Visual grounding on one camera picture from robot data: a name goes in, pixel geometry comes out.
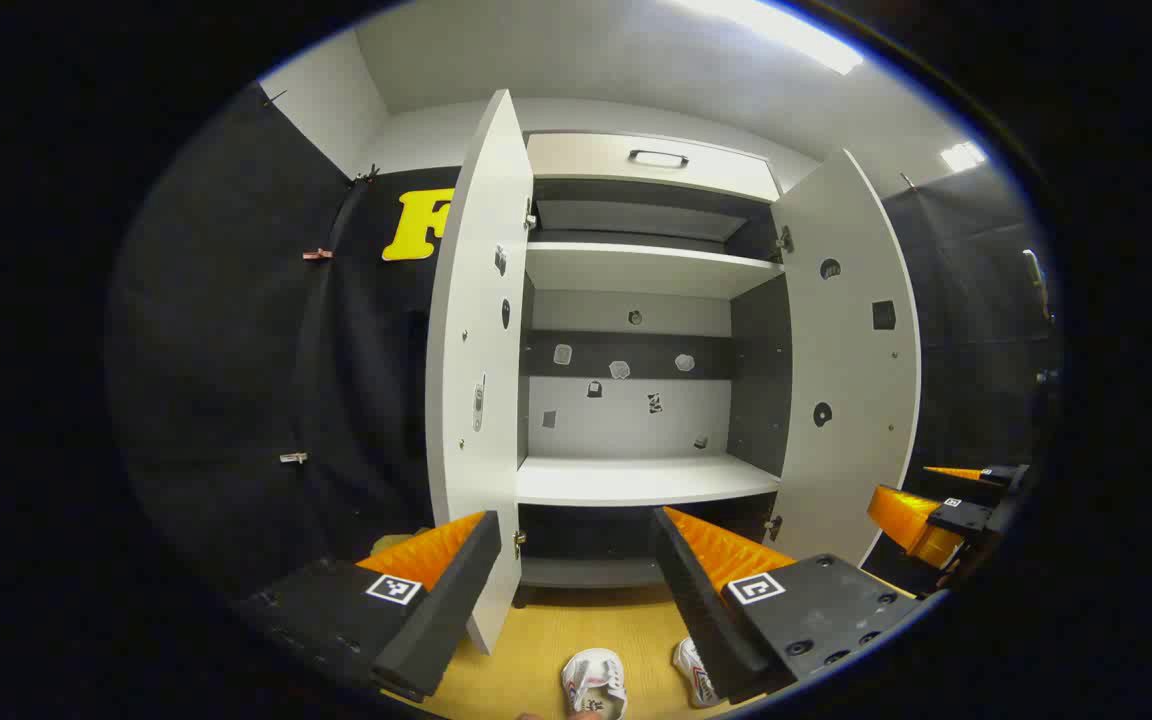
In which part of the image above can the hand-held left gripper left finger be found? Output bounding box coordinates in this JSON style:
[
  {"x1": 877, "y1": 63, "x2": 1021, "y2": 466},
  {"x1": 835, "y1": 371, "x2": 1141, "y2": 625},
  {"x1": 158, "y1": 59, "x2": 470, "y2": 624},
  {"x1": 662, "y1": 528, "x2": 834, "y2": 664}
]
[{"x1": 234, "y1": 509, "x2": 504, "y2": 703}]

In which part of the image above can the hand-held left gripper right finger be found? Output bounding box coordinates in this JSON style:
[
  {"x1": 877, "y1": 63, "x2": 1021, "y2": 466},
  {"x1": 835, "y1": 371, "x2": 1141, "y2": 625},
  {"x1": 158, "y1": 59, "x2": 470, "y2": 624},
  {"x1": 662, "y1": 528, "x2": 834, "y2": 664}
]
[{"x1": 650, "y1": 505, "x2": 924, "y2": 706}]

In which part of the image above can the white striped canvas shoe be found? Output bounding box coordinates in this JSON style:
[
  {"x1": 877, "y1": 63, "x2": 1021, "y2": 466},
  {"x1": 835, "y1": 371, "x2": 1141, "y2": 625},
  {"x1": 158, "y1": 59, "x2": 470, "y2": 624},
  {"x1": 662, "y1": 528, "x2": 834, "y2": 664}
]
[
  {"x1": 673, "y1": 637, "x2": 723, "y2": 709},
  {"x1": 561, "y1": 648, "x2": 629, "y2": 720}
]

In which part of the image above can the white shoe cabinet door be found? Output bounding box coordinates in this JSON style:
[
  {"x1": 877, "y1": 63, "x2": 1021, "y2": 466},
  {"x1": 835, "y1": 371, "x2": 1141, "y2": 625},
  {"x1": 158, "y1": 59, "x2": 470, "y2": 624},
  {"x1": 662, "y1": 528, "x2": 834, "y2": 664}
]
[
  {"x1": 769, "y1": 148, "x2": 923, "y2": 571},
  {"x1": 425, "y1": 89, "x2": 536, "y2": 657}
]

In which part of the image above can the black backdrop cloth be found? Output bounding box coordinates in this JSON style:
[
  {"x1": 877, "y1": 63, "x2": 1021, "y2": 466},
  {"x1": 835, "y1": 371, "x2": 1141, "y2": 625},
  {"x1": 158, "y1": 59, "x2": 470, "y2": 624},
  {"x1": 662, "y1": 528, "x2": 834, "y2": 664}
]
[{"x1": 104, "y1": 80, "x2": 1064, "y2": 603}]

